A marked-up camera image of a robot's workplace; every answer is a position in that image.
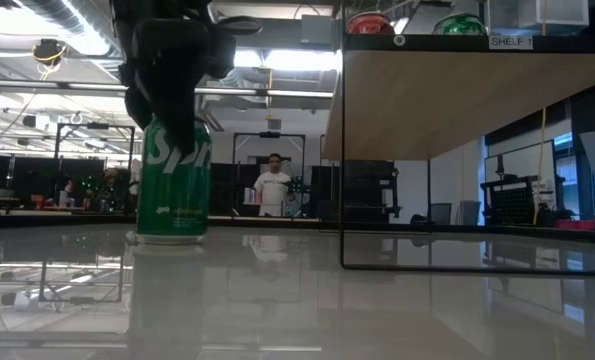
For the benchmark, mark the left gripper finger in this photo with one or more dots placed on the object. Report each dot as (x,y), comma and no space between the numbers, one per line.
(137,102)
(177,115)

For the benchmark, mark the green Sprite can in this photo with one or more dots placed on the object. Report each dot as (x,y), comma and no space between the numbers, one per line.
(172,200)
(459,25)

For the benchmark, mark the red can black script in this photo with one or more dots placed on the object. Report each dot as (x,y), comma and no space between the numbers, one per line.
(369,24)

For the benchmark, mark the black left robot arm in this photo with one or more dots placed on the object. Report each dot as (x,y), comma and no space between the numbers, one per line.
(157,10)

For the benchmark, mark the white shelf label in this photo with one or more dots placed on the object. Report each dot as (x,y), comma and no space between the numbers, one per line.
(510,42)

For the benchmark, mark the black partition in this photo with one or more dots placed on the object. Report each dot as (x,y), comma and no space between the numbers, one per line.
(227,190)

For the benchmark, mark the long ceiling light bar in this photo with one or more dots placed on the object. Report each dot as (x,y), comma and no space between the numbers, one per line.
(277,93)

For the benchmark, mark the person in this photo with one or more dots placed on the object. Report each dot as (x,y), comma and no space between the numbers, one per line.
(273,190)

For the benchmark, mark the black equipment cabinet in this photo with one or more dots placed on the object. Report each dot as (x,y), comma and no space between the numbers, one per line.
(367,190)

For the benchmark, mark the white glossy table board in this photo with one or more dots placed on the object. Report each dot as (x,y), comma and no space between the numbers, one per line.
(297,310)

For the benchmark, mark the grey bin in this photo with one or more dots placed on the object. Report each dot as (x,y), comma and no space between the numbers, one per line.
(470,213)
(442,214)

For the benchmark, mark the black pegboard cart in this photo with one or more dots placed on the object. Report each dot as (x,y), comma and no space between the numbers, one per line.
(514,205)

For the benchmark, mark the red box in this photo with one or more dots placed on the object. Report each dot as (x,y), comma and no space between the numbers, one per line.
(574,224)

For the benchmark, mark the black aluminium table frame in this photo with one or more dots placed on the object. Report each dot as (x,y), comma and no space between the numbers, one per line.
(277,221)

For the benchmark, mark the wooden shelf black metal frame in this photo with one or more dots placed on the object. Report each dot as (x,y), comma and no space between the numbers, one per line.
(452,100)

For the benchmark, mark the black window frame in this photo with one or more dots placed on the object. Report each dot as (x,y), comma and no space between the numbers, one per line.
(583,165)

